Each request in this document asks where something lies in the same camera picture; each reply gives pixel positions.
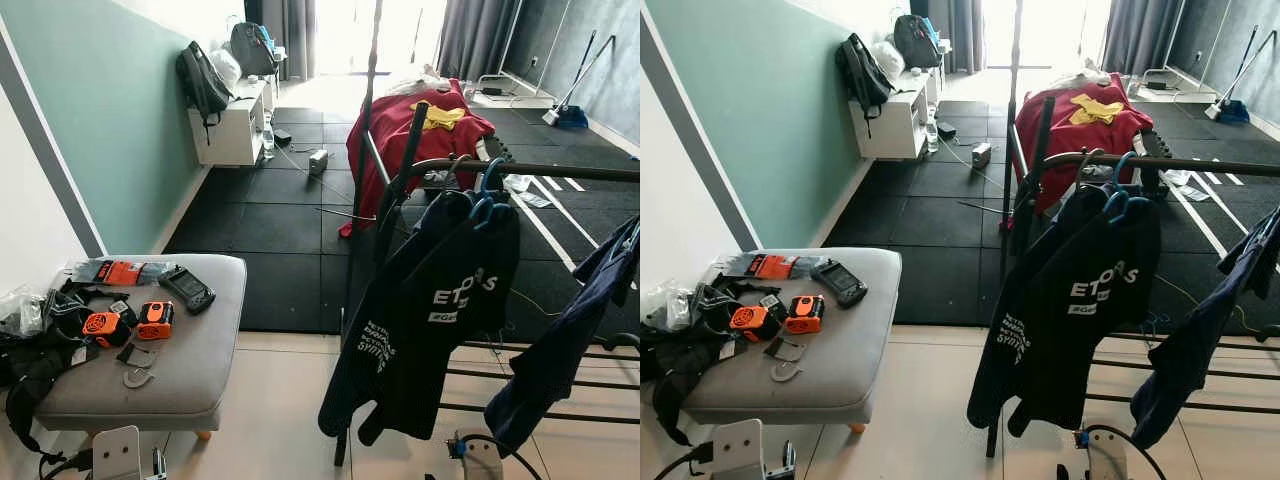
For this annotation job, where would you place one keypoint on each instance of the grey curtain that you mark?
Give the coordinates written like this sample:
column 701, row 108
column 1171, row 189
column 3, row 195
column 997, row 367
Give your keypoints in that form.
column 1140, row 35
column 960, row 30
column 290, row 35
column 475, row 40

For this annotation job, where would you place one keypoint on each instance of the white shelf cabinet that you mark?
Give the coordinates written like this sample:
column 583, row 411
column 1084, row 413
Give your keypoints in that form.
column 895, row 128
column 235, row 135

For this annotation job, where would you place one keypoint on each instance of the blue plastic hanger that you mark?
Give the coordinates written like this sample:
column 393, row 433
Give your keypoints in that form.
column 480, row 208
column 497, row 185
column 1128, row 165
column 1112, row 203

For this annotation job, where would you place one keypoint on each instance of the white bag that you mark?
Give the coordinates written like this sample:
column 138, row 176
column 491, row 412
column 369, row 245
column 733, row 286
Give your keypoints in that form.
column 228, row 68
column 888, row 58

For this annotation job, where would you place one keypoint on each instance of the plain navy garment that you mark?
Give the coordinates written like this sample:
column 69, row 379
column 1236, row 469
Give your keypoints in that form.
column 1190, row 350
column 560, row 350

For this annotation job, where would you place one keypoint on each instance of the black handheld device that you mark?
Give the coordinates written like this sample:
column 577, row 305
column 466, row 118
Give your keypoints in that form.
column 188, row 290
column 840, row 284

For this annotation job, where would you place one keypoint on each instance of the small grey box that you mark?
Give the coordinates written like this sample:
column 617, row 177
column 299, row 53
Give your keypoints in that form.
column 981, row 155
column 318, row 162

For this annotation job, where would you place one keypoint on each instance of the red draped cloth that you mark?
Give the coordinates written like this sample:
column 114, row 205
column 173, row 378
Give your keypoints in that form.
column 1060, row 140
column 400, row 150

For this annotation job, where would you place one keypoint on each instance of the clear plastic bag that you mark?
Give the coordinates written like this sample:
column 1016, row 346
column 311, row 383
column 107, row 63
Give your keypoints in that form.
column 20, row 310
column 668, row 303

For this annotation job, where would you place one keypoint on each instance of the navy printed t-shirt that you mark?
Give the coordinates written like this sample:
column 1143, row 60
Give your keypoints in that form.
column 430, row 320
column 1075, row 315

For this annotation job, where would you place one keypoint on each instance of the clear water bottle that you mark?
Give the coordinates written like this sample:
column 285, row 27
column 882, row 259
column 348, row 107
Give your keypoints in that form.
column 268, row 140
column 932, row 132

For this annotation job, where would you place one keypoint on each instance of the yellow cloth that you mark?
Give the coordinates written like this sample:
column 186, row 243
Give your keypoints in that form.
column 440, row 115
column 1095, row 108

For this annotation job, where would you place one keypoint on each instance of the small black box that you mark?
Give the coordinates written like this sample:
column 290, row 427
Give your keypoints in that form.
column 282, row 136
column 946, row 130

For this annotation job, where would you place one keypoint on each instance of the blue mop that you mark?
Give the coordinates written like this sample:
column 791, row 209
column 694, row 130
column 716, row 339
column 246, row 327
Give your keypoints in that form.
column 1232, row 110
column 572, row 118

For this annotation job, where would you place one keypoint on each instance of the orange black flat package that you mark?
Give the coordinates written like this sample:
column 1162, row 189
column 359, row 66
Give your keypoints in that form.
column 120, row 272
column 770, row 266

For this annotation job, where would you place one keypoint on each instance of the black backpack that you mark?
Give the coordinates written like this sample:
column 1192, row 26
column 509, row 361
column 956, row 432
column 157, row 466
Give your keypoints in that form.
column 200, row 85
column 860, row 75

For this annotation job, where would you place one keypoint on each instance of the orange black tool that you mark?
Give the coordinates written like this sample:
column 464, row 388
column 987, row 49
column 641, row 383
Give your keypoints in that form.
column 100, row 325
column 805, row 314
column 155, row 320
column 748, row 319

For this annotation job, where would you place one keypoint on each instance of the grey backpack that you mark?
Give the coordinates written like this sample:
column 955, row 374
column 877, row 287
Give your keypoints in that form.
column 915, row 40
column 252, row 48

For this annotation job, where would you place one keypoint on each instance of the black metal clothes rack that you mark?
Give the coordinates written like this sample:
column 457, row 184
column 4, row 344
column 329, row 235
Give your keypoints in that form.
column 1200, row 163
column 560, row 170

